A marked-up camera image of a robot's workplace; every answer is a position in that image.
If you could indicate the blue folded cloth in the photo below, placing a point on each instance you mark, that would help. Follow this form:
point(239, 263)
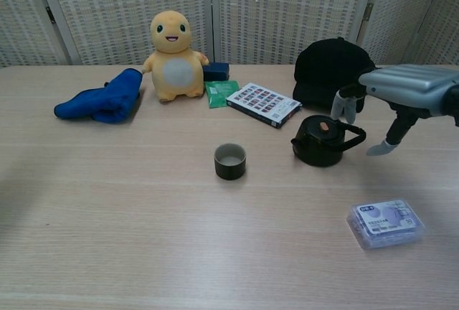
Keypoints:
point(107, 102)

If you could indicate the clear plastic box purple label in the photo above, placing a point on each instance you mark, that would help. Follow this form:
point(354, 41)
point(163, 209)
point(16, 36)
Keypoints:
point(385, 224)

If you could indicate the black baseball cap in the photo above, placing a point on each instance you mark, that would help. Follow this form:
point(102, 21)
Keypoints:
point(322, 69)

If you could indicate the dark blue small box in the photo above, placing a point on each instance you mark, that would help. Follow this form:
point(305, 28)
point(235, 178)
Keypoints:
point(217, 71)

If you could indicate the yellow plush dinosaur toy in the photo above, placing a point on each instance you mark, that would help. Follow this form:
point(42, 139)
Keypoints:
point(175, 73)

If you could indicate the white woven folding screen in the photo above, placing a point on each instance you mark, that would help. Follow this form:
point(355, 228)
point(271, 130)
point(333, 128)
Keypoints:
point(287, 12)

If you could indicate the green foil packet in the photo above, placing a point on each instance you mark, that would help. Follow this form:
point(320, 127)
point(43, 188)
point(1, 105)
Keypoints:
point(217, 95)

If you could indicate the dark ceramic cup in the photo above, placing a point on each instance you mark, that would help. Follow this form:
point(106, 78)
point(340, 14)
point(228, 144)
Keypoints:
point(229, 172)

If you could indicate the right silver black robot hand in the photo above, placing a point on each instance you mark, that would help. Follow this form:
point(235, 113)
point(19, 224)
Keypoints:
point(412, 85)

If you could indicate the flat box with coloured print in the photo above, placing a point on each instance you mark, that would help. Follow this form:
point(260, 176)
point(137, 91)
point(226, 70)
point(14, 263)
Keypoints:
point(261, 103)

